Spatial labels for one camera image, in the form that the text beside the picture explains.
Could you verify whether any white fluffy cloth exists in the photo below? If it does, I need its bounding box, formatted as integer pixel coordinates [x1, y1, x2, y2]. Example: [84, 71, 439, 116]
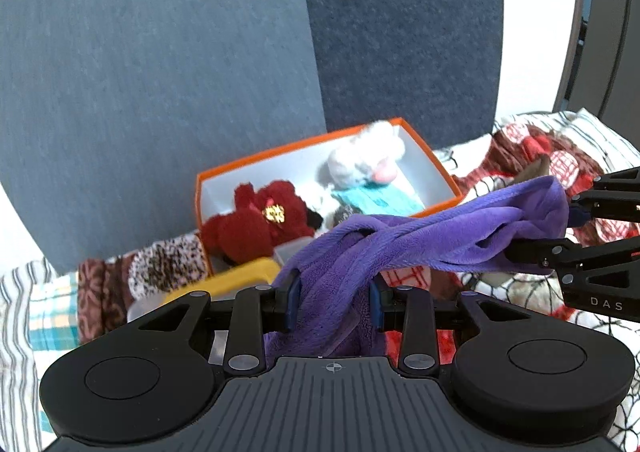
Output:
[328, 121, 406, 190]

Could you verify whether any dark blue sofa cushion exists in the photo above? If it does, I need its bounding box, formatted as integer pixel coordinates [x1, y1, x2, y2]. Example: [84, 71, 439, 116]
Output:
[306, 0, 503, 149]

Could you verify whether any black white speckled pouch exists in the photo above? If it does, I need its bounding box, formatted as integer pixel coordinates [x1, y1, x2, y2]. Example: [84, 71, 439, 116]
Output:
[128, 234, 208, 300]

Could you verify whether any patterned patchwork bedsheet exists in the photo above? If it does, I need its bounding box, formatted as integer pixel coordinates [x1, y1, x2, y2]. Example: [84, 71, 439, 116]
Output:
[1, 109, 639, 451]

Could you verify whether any blue surgical face mask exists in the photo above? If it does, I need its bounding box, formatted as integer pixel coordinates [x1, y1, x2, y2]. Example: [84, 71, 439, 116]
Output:
[332, 183, 424, 217]

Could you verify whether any clear plastic storage container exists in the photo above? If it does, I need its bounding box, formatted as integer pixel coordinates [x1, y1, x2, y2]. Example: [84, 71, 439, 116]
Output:
[124, 235, 317, 366]

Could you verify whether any red plush flower toy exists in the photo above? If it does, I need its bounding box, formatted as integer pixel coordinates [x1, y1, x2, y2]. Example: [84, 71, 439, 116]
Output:
[200, 180, 323, 265]

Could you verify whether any purple microfibre cloth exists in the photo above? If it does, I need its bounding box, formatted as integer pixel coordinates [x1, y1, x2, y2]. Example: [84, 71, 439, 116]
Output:
[265, 175, 568, 363]

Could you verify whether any dark door frame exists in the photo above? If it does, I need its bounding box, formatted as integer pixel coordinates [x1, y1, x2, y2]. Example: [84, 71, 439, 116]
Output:
[553, 0, 639, 145]

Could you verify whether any orange cardboard box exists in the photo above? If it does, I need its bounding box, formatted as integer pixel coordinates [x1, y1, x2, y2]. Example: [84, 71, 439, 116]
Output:
[194, 117, 464, 277]

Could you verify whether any grey sofa back cushion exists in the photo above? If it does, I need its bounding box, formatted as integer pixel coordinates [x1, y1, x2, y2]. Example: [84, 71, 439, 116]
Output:
[1, 0, 326, 272]

